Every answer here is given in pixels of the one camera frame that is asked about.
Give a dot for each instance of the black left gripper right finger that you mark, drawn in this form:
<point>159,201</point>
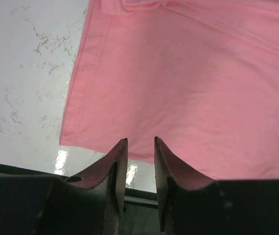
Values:
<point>191,203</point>

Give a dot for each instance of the pink t shirt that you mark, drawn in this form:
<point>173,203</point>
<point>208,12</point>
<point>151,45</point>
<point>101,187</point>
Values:
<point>203,75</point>

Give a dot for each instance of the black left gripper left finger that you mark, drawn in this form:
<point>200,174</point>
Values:
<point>87,203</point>

